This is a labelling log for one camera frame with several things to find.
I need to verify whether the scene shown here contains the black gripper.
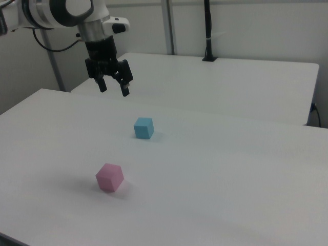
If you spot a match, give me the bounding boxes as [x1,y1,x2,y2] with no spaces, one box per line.
[85,36,135,97]

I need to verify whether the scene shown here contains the blue cube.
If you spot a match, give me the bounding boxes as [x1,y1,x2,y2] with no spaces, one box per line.
[133,117,155,140]

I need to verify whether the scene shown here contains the pink cube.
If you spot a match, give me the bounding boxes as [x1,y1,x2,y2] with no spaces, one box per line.
[95,162,125,193]

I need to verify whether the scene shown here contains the white side table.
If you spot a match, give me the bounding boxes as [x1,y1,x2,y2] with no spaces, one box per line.
[70,52,320,126]

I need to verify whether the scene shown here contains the grey metal frame post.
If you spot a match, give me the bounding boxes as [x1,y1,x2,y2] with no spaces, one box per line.
[40,28,66,92]
[160,0,178,55]

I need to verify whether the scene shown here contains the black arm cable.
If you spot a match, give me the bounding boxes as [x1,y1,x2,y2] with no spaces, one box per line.
[32,28,83,53]

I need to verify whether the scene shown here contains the black camera stand pole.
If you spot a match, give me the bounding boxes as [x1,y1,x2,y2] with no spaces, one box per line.
[202,0,218,63]

